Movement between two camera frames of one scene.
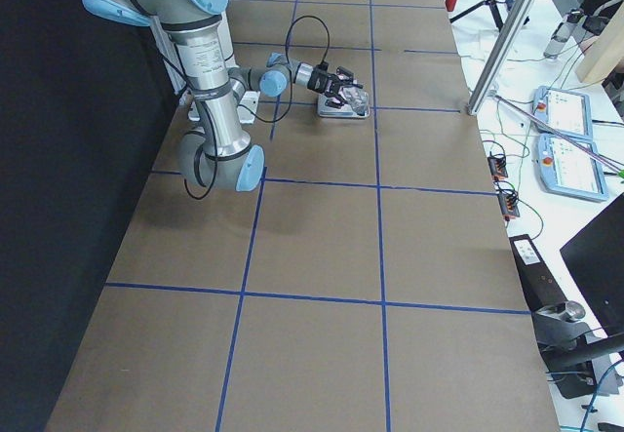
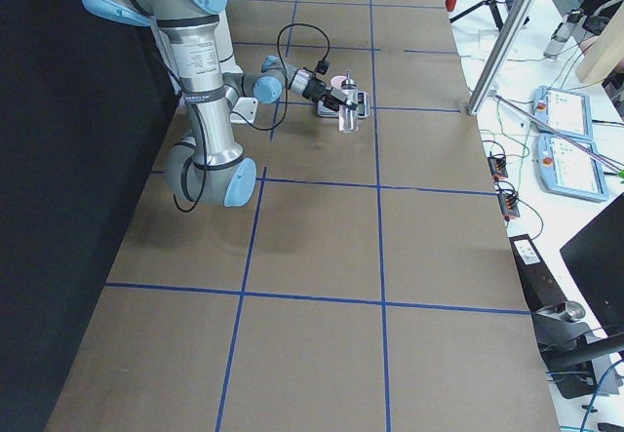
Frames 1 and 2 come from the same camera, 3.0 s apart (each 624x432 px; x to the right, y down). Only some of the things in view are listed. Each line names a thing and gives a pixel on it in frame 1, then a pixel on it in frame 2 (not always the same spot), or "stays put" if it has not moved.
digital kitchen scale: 329,111 stays put
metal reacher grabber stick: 611,164 stays put
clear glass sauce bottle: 357,98 -> 349,118
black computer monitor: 595,257 stays put
